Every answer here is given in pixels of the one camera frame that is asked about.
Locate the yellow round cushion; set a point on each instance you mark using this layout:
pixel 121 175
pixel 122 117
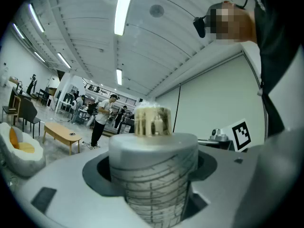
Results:
pixel 26 147

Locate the white egg-shaped lounge chair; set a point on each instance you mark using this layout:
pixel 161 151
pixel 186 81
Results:
pixel 14 158

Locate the long ceiling light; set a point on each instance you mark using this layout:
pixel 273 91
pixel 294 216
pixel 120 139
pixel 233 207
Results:
pixel 18 31
pixel 64 60
pixel 119 77
pixel 39 57
pixel 122 11
pixel 36 17

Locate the black chair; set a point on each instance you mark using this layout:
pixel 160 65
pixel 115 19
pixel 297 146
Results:
pixel 28 113

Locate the long wooden low table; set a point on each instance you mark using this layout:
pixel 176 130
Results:
pixel 61 130

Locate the person's head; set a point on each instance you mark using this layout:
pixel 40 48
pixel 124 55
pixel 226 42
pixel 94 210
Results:
pixel 237 22

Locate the round ceiling speaker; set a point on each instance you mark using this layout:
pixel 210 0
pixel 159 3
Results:
pixel 156 11

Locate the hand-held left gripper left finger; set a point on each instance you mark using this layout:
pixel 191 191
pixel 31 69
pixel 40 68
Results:
pixel 71 174

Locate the orange pillow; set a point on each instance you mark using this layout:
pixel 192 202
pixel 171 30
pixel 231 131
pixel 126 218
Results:
pixel 13 138

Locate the wooden chair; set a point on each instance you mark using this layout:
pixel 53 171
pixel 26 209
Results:
pixel 12 109

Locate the black head-worn camera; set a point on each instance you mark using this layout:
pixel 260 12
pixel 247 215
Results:
pixel 200 26

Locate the black desk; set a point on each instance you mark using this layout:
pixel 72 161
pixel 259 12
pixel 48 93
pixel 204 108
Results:
pixel 45 94

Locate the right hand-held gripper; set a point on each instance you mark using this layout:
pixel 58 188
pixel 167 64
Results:
pixel 240 134

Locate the person's black shirt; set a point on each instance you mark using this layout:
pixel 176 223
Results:
pixel 275 44

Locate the white power strip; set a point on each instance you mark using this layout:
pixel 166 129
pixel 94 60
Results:
pixel 86 144

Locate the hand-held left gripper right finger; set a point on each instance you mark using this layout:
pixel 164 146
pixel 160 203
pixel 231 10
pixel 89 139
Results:
pixel 232 182

